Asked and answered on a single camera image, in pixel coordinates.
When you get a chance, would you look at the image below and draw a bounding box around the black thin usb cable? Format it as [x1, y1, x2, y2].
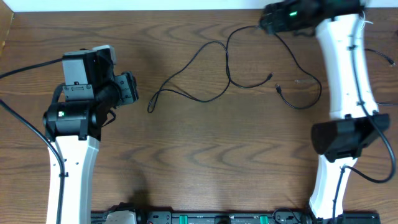
[147, 26, 323, 114]

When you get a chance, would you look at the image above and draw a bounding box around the white usb cable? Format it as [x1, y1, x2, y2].
[360, 11, 374, 32]

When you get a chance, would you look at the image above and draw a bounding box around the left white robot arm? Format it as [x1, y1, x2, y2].
[43, 45, 139, 223]

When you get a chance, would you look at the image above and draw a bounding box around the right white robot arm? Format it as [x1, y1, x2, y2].
[259, 0, 390, 223]

